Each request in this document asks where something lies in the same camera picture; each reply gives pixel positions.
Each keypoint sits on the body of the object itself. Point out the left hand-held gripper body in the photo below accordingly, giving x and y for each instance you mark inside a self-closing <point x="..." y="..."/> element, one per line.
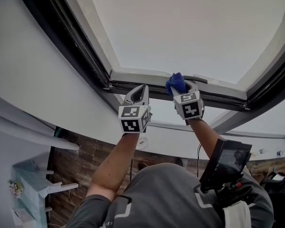
<point x="129" y="125"/>

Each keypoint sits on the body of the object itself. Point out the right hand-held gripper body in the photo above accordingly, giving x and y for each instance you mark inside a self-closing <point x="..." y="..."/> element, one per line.
<point x="188" y="110"/>

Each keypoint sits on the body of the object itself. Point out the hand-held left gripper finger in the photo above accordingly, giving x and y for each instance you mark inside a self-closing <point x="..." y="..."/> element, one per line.
<point x="128" y="96"/>
<point x="146" y="98"/>

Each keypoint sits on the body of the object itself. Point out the blue cleaning cloth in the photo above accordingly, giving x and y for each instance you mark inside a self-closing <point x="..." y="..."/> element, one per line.
<point x="177" y="82"/>

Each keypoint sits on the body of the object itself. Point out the black window frame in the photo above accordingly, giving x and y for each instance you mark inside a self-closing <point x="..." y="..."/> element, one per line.
<point x="69" y="39"/>

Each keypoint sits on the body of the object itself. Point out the person's right forearm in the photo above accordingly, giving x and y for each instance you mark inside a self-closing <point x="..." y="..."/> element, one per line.
<point x="204" y="136"/>

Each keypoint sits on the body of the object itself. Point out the person's left forearm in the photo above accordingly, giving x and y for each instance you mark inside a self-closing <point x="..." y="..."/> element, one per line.
<point x="109" y="170"/>

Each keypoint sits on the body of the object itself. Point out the black chest-mounted monitor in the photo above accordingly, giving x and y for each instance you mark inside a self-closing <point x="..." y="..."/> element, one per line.
<point x="228" y="165"/>

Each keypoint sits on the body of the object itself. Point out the white bottle with red cap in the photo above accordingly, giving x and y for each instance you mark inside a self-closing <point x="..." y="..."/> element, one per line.
<point x="254" y="154"/>

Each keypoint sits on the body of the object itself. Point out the person's grey shirt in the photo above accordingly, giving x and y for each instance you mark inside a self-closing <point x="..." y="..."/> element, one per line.
<point x="161" y="198"/>

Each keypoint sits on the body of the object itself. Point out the white insulated pipe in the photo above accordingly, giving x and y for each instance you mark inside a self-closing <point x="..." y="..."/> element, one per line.
<point x="14" y="108"/>
<point x="38" y="136"/>

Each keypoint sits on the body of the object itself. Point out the small dark-capped bottle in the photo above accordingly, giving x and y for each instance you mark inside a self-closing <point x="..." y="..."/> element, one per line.
<point x="280" y="153"/>

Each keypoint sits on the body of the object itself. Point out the white towel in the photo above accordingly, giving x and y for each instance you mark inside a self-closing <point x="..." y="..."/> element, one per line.
<point x="237" y="215"/>

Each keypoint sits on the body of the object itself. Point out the light blue cabinet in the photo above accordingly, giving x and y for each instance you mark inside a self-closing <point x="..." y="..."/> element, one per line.
<point x="31" y="186"/>

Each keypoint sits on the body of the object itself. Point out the small flower bunch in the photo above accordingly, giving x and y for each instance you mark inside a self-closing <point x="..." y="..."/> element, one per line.
<point x="15" y="189"/>

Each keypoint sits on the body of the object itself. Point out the white wall outlet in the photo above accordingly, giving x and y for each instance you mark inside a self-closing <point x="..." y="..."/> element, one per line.
<point x="143" y="143"/>

